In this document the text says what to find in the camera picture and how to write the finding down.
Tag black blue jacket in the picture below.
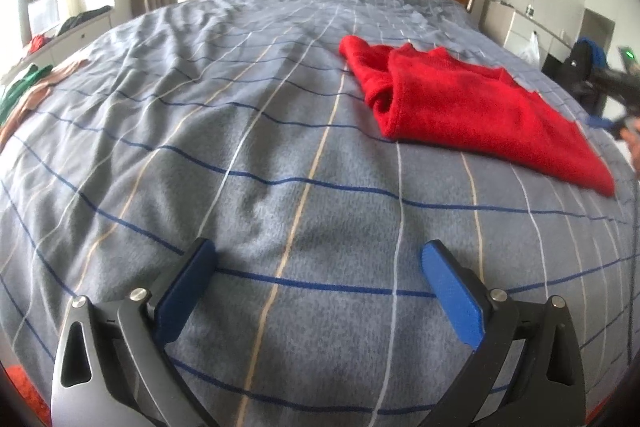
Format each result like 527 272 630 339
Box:
542 37 608 117

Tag red item on bench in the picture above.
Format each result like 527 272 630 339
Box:
27 34 51 55

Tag small bottle on desk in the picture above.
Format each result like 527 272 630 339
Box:
525 0 535 18

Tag red knit sweater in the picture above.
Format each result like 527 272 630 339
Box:
340 36 615 197

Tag white desk cabinet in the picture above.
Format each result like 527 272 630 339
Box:
480 0 572 69

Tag grey plaid bed cover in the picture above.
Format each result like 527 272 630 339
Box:
1 0 639 426

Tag white plastic bag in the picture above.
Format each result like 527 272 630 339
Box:
518 31 540 69

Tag dark clothes on bench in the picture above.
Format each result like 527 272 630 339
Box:
56 5 112 37

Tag green white folded garment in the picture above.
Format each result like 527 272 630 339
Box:
0 64 53 124

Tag white window drawer bench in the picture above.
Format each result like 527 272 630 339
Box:
1 6 113 88

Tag operator right hand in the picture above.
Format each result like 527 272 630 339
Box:
620 116 640 178

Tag orange trousers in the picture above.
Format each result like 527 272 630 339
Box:
6 365 51 427

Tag pink folded garment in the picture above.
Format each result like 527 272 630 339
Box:
1 58 89 148

